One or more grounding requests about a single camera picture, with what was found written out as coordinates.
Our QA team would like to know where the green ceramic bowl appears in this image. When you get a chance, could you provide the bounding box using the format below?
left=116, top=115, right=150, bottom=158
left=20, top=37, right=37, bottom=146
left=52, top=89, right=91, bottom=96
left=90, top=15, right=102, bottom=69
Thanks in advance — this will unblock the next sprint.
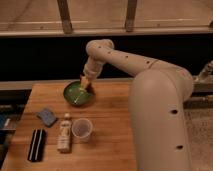
left=63, top=81, right=93, bottom=106

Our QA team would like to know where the left wooden post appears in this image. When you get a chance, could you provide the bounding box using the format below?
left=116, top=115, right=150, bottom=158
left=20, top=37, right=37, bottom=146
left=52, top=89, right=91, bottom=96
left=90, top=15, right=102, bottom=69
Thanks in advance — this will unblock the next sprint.
left=57, top=0, right=73, bottom=34

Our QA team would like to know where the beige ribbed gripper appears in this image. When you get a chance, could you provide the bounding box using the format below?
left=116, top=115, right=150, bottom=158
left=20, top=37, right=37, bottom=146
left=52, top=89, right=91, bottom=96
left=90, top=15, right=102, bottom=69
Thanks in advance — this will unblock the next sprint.
left=80, top=59, right=103, bottom=90

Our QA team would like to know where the black white striped box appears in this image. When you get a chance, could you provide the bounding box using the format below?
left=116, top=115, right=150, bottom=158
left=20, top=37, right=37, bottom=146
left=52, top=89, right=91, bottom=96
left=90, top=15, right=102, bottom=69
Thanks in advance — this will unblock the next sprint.
left=27, top=129, right=46, bottom=162

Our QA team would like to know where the clear plastic cup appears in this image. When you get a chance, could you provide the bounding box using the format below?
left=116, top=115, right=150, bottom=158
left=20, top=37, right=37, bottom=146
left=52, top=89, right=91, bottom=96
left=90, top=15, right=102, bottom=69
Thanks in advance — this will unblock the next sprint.
left=71, top=118, right=93, bottom=143

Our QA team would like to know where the right wooden post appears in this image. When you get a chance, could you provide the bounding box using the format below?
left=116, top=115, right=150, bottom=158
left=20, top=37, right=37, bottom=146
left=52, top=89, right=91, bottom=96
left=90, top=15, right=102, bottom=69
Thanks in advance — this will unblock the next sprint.
left=124, top=0, right=137, bottom=32

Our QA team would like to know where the white squeeze bottle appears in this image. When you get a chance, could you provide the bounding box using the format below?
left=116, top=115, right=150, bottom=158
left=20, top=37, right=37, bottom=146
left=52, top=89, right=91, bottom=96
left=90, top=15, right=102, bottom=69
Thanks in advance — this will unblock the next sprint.
left=57, top=113, right=72, bottom=153

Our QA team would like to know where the blue sponge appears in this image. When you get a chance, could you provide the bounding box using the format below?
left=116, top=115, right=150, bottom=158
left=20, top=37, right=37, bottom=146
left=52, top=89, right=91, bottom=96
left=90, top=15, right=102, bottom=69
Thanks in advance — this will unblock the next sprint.
left=37, top=108, right=57, bottom=127

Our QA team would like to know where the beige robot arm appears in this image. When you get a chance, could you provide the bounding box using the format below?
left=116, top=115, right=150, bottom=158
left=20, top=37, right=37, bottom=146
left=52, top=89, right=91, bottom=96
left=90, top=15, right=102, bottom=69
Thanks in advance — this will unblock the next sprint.
left=83, top=39, right=194, bottom=171

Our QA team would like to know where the wooden post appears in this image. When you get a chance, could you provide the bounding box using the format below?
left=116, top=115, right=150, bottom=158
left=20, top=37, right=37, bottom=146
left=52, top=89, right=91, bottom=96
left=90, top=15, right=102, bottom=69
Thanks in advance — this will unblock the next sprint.
left=124, top=0, right=137, bottom=32
left=57, top=0, right=73, bottom=34

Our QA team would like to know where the wooden cutting board table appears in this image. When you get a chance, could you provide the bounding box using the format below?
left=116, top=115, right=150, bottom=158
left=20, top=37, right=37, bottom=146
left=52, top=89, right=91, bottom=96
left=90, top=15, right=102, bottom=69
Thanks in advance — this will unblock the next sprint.
left=1, top=81, right=136, bottom=171

